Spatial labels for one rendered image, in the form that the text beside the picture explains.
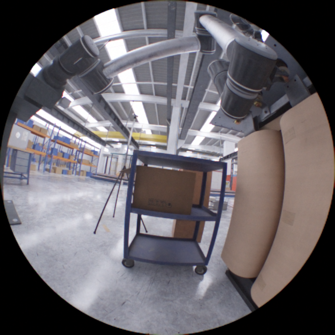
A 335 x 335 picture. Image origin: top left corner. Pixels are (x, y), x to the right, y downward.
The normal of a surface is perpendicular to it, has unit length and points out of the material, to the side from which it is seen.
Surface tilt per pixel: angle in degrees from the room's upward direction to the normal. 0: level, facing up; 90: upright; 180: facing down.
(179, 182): 90
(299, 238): 90
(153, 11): 175
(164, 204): 90
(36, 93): 150
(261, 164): 90
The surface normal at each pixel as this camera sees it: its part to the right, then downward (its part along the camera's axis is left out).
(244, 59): -0.76, 0.65
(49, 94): 0.38, 0.91
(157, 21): -0.22, 0.97
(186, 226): 0.00, -0.11
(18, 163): 0.99, 0.13
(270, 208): -0.58, -0.17
